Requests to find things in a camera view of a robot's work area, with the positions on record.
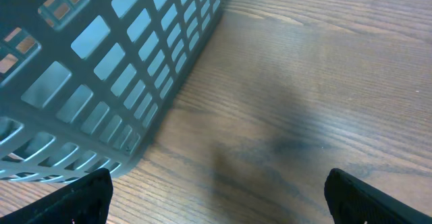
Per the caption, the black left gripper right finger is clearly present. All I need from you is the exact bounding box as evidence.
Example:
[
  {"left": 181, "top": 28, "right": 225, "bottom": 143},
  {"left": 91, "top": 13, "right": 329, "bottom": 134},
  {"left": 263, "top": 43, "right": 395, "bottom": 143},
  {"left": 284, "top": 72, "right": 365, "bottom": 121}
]
[{"left": 324, "top": 168, "right": 431, "bottom": 224}]

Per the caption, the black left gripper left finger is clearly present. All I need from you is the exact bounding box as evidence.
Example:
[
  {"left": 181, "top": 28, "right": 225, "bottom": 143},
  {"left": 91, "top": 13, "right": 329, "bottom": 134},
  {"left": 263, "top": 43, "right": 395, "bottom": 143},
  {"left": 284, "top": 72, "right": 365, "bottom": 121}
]
[{"left": 1, "top": 168, "right": 113, "bottom": 224}]

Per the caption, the grey plastic basket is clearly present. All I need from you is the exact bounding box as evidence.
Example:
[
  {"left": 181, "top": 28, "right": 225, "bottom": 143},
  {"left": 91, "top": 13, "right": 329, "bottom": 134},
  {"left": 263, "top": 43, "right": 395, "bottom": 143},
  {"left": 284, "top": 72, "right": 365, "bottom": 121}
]
[{"left": 1, "top": 0, "right": 225, "bottom": 183}]

